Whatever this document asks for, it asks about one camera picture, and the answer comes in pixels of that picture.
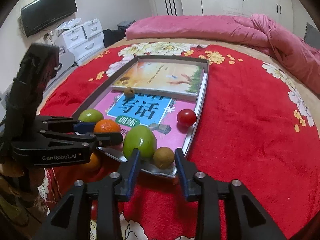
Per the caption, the right green apple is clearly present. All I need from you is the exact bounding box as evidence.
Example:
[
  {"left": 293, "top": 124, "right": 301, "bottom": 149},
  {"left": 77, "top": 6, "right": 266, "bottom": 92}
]
[{"left": 123, "top": 125, "right": 157, "bottom": 160}]

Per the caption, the pink blue workbook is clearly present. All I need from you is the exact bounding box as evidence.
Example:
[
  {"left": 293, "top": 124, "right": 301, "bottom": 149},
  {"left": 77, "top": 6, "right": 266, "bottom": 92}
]
[{"left": 94, "top": 91, "right": 195, "bottom": 151}]

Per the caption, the black wall television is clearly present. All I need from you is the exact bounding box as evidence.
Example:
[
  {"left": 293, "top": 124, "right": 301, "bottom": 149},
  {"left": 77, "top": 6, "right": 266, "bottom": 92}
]
[{"left": 21, "top": 0, "right": 78, "bottom": 37}]

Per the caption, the black bag on floor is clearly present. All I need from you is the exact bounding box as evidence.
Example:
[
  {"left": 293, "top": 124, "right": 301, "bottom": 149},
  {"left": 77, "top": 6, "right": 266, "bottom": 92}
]
[{"left": 103, "top": 29, "right": 125, "bottom": 48}]

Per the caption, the cherry tomato in tray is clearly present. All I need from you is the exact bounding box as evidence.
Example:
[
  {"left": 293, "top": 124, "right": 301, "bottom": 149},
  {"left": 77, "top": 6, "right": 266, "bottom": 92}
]
[{"left": 177, "top": 109, "right": 197, "bottom": 127}]

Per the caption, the grey shallow tray box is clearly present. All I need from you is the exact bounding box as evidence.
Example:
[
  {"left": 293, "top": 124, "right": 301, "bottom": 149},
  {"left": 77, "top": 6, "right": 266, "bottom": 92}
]
[{"left": 71, "top": 55, "right": 209, "bottom": 179}]

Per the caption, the brown longan on book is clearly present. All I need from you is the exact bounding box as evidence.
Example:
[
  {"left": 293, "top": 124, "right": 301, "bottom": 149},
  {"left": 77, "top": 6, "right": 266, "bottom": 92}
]
[{"left": 123, "top": 87, "right": 135, "bottom": 99}]

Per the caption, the grey headboard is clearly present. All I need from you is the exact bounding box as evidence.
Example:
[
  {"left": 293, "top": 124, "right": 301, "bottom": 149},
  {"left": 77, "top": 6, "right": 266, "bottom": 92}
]
[{"left": 304, "top": 23, "right": 320, "bottom": 49}]

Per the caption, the white drawer cabinet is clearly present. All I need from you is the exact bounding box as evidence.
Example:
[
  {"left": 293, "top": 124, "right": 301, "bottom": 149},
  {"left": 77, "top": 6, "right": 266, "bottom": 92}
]
[{"left": 54, "top": 18, "right": 105, "bottom": 66}]

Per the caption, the red floral blanket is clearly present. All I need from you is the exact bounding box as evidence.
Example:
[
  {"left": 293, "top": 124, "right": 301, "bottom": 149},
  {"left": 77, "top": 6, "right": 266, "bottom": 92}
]
[{"left": 40, "top": 44, "right": 319, "bottom": 239}]

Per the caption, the green apple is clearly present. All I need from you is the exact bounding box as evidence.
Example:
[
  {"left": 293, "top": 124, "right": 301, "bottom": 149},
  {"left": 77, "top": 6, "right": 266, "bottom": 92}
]
[
  {"left": 78, "top": 109, "right": 104, "bottom": 123},
  {"left": 123, "top": 125, "right": 157, "bottom": 160}
]

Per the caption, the left green apple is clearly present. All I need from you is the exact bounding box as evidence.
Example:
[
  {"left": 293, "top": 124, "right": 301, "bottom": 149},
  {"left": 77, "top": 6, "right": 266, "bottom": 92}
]
[{"left": 78, "top": 109, "right": 104, "bottom": 123}]

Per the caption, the brown longan fruit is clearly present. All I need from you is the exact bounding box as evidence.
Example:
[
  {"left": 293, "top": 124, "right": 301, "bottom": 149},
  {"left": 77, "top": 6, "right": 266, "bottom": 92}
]
[{"left": 153, "top": 147, "right": 175, "bottom": 170}]

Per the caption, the orange mandarin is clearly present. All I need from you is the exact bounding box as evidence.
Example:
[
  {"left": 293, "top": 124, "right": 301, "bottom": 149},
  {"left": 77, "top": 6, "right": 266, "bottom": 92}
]
[
  {"left": 93, "top": 119, "right": 121, "bottom": 133},
  {"left": 80, "top": 153, "right": 102, "bottom": 172}
]

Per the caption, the sunflower cover book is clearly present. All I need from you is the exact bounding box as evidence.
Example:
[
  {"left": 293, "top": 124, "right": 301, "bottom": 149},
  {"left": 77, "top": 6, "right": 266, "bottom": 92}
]
[{"left": 111, "top": 61, "right": 203, "bottom": 98}]

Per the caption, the pink quilt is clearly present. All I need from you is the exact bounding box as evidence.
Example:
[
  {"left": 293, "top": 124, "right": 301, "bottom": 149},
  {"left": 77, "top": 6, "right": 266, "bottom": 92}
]
[{"left": 126, "top": 14, "right": 319, "bottom": 95}]

